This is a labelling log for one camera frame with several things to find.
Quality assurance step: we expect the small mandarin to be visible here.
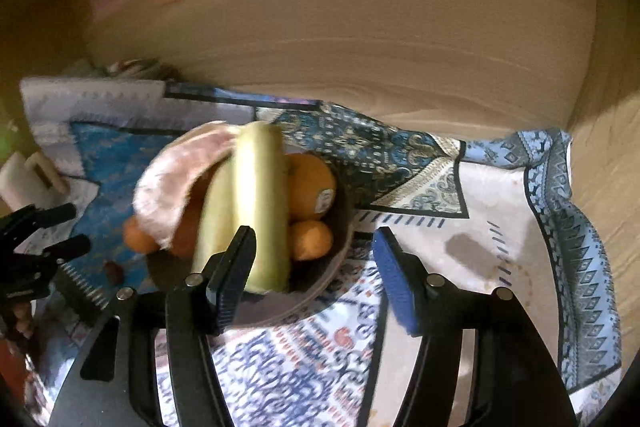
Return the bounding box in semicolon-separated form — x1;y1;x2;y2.
123;216;160;256
289;219;334;262

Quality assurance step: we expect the large orange with sticker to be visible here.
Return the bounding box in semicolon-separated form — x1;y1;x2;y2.
284;154;337;221

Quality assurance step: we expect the short green sugarcane piece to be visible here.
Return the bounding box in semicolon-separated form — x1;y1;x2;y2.
192;156;240;279

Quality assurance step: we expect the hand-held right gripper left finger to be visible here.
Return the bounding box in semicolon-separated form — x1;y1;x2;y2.
55;226;257;427

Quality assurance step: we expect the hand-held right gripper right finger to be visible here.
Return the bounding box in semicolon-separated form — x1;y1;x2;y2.
372;227;576;427

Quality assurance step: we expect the dark brown round plate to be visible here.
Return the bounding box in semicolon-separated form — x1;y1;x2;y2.
149;151;354;329

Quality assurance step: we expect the long green sugarcane piece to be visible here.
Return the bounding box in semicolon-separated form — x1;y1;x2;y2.
234;121;292;294

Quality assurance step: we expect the peeled pink pomelo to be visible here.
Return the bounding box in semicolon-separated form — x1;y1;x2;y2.
132;121;242;251

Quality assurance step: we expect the blue patterned tablecloth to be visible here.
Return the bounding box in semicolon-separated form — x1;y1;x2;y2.
20;59;623;427

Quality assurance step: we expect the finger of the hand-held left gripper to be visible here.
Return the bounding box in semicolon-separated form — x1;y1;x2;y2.
44;235;92;265
9;202;77;234

